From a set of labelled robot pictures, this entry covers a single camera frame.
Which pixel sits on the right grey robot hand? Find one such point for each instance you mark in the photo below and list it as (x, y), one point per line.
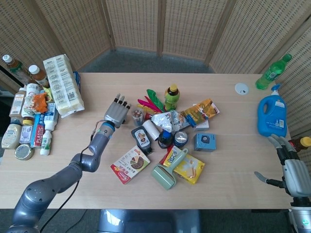
(297, 177)

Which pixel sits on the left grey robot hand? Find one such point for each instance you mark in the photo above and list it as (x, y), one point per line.
(116, 112)

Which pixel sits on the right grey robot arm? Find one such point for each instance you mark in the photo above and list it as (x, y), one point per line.
(301, 216)

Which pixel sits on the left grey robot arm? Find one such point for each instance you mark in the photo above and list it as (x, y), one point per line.
(73, 170)

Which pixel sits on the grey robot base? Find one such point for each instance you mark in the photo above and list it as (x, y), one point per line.
(148, 222)

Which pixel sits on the dark jar with yellow lid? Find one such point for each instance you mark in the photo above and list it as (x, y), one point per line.
(301, 143)

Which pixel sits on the dark sauce squeeze bottle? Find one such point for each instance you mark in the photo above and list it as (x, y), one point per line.
(141, 139)

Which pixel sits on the Pepsi cola bottle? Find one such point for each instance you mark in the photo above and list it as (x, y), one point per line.
(165, 140)

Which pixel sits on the green tea bottle yellow cap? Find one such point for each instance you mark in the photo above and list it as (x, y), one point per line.
(172, 99)

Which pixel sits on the blue detergent jug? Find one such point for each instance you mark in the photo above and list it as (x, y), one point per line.
(272, 116)

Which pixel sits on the white milk bottle green label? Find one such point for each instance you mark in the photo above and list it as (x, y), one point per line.
(45, 144)

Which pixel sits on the wide tea bottle white cap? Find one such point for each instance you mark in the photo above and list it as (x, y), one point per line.
(39, 75)

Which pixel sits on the beige label sauce bottle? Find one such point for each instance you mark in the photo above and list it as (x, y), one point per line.
(16, 104)

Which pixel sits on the round tin can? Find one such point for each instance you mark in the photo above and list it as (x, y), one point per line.
(23, 152)

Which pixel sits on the green soda bottle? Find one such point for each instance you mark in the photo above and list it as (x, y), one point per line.
(271, 74)

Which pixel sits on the slim tea bottle white cap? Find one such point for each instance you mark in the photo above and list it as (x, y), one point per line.
(15, 68)

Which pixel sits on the clear plastic tube container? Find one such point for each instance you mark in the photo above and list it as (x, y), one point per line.
(137, 117)

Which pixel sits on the white lint roller refill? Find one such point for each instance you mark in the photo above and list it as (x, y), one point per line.
(150, 129)

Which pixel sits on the crumpled silver snack bag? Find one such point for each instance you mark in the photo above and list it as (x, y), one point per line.
(170, 121)

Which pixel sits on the red and white food box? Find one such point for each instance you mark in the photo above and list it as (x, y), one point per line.
(130, 166)

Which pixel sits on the pale yellow wrapped package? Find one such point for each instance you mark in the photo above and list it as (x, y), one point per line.
(63, 85)

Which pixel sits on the blue drink can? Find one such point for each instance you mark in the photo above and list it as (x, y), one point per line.
(181, 138)

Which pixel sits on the orange snack bag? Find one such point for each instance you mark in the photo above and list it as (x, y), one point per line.
(39, 103)

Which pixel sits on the pale green lint roller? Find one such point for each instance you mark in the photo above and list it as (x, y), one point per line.
(164, 177)

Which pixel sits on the blue plastic wrap box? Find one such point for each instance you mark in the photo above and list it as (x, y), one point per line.
(38, 133)

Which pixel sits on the yellow and blue carton box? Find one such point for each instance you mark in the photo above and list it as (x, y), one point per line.
(201, 109)

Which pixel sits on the small white box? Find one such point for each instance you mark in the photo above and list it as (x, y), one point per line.
(202, 125)

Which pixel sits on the white printed cup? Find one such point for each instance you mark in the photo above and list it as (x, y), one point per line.
(30, 95)

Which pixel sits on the woven folding screen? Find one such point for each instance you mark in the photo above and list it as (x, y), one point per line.
(136, 24)

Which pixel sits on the yellow Lipton bag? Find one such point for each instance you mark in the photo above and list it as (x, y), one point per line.
(189, 167)

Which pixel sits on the blue box with speaker picture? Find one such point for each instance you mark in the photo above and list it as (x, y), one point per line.
(204, 142)

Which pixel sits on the mayonnaise jar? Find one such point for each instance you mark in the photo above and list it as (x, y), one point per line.
(10, 137)

